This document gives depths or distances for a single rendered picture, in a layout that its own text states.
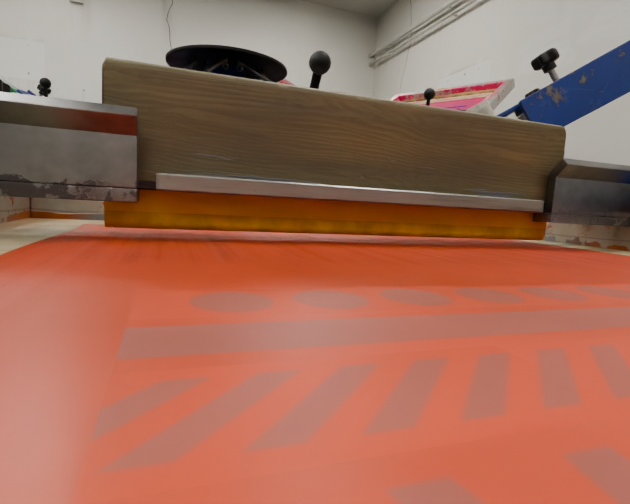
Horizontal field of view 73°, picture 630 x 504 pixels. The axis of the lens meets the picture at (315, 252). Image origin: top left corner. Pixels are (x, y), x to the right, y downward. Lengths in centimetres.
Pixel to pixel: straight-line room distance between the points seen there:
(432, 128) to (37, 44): 446
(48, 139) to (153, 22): 441
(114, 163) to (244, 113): 8
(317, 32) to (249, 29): 71
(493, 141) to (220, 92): 21
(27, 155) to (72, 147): 2
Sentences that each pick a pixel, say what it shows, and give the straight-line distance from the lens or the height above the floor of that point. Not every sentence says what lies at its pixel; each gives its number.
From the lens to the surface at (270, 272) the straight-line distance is 17.
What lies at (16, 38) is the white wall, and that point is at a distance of 473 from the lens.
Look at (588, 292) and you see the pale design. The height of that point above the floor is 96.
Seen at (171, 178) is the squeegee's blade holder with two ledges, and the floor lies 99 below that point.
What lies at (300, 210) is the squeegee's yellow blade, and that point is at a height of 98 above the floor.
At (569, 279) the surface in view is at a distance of 23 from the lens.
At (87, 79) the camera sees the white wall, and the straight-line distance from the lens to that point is 456.
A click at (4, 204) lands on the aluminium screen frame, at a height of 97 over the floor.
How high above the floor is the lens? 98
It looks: 7 degrees down
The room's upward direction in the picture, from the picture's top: 3 degrees clockwise
